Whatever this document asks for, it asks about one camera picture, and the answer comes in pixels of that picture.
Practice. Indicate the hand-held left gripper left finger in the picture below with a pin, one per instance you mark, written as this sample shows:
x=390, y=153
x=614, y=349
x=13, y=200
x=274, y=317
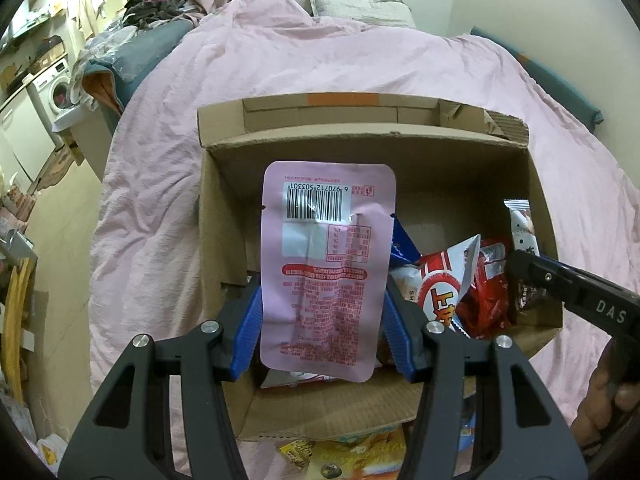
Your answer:
x=247, y=322

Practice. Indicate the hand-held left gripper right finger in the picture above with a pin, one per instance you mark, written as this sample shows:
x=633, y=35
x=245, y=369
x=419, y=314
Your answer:
x=397, y=335

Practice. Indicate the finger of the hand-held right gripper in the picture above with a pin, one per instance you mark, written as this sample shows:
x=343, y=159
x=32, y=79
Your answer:
x=542, y=277

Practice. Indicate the brown chocolate bar packet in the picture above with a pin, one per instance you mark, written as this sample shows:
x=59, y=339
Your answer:
x=520, y=230

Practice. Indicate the red snack packet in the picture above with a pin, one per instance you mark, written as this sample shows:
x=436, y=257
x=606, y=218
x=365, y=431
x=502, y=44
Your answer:
x=485, y=305

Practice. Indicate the white and red snack bag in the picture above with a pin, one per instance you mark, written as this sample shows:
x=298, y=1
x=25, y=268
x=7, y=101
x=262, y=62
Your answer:
x=440, y=285

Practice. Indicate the blue and white snack packet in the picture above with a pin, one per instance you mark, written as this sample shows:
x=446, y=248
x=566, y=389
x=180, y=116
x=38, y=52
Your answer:
x=400, y=245

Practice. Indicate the pink snack packet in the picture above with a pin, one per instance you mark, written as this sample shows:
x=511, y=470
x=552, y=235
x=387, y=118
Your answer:
x=325, y=270

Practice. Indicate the brown cardboard box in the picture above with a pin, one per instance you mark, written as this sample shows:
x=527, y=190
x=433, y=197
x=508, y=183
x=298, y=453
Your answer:
x=450, y=170

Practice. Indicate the person's right hand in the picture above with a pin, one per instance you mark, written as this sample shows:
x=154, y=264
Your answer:
x=597, y=405

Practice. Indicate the white packet with orange swirl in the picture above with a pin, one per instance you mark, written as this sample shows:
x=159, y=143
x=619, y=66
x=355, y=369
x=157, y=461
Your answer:
x=300, y=379

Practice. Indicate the yellow striped snack packet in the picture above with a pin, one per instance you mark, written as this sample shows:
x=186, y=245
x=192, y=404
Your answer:
x=295, y=452

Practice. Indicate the pink duvet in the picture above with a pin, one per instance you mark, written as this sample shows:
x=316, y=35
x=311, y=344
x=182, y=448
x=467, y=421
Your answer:
x=165, y=210

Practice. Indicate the teal bed cushion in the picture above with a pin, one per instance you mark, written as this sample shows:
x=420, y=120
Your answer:
x=555, y=80

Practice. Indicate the white plastic bag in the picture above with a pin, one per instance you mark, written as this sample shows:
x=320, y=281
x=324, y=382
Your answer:
x=50, y=452

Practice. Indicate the brown floor mat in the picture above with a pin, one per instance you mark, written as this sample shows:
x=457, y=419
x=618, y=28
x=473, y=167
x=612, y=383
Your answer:
x=60, y=172

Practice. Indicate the white plastic basin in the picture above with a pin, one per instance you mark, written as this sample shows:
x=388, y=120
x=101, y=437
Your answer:
x=70, y=117

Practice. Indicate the white kitchen cabinet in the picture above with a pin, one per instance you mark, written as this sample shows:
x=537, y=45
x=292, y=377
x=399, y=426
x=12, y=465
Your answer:
x=22, y=140

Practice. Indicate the white washing machine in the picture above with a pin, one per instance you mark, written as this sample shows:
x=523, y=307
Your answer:
x=55, y=90

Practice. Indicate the grey white pillow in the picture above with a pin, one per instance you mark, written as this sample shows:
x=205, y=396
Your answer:
x=360, y=7

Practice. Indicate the pile of dark clothes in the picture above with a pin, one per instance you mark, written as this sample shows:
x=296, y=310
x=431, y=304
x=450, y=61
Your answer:
x=155, y=2

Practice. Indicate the yellow frame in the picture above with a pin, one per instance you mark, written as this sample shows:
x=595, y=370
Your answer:
x=17, y=325

